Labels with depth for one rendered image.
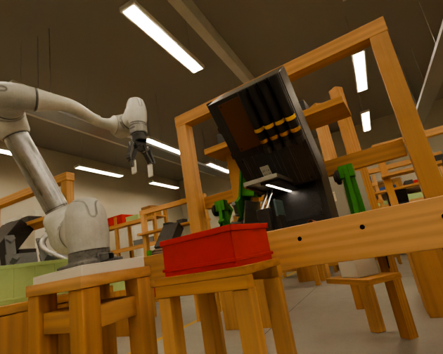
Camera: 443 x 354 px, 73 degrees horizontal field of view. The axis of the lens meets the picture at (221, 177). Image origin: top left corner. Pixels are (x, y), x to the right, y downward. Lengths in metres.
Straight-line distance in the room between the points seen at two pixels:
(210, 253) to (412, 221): 0.63
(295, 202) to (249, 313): 0.83
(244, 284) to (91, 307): 0.53
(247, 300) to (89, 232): 0.68
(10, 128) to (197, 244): 0.98
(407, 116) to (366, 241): 0.86
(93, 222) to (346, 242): 0.93
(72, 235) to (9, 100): 0.59
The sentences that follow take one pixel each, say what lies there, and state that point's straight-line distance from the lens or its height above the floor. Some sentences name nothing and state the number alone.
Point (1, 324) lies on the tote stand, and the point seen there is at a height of 0.72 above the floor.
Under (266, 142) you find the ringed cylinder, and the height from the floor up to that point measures 1.28.
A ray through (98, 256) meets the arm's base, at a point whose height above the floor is 0.91.
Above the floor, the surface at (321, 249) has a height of 0.80.
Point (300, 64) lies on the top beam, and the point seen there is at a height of 1.88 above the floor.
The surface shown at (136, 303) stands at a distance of 1.28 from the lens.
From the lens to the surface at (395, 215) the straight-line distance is 1.11.
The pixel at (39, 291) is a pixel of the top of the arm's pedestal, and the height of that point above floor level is 0.82.
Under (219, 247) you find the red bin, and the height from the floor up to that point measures 0.86.
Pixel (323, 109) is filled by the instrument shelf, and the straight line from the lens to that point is 1.74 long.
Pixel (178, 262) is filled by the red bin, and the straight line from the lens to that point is 1.03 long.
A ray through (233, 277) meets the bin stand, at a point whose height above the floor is 0.77.
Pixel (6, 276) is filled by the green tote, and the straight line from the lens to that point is 1.71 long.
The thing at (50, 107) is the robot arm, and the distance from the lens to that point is 1.52.
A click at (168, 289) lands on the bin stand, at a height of 0.77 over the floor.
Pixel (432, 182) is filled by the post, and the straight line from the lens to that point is 1.73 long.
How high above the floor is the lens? 0.83
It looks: 15 degrees up
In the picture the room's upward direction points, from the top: 10 degrees counter-clockwise
